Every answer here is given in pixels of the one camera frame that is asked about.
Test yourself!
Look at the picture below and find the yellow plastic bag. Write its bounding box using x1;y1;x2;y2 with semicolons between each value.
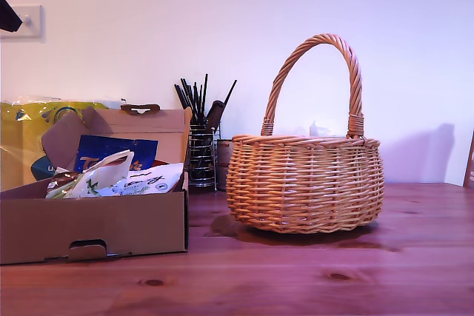
0;95;110;193

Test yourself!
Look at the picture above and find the brown knife handle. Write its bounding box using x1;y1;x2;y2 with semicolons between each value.
205;100;225;134

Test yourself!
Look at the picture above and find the wire utensil holder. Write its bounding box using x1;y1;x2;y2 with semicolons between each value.
187;122;222;188

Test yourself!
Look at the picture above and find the blue Terry's orange egg bag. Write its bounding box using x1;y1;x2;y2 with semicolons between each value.
73;134;159;173

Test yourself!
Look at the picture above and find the woven wicker basket with handle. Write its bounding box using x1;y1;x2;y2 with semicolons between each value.
225;33;386;235

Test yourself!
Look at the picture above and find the white Galaxy egg bag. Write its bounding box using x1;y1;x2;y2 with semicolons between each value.
110;162;185;197

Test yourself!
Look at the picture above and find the white green chocolate egg bag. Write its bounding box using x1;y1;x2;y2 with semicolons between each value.
44;149;135;199

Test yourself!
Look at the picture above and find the clear measuring jar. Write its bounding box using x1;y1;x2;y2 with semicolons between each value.
217;138;234;192

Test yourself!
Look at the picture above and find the brown cardboard box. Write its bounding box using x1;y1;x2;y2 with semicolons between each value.
0;104;191;266

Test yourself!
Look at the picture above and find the white light switch plate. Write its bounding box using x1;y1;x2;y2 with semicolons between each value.
0;4;42;39

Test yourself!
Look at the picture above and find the thin black stick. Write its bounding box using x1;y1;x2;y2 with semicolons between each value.
173;84;192;124
221;78;238;110
192;78;203;124
180;78;197;124
201;73;210;124

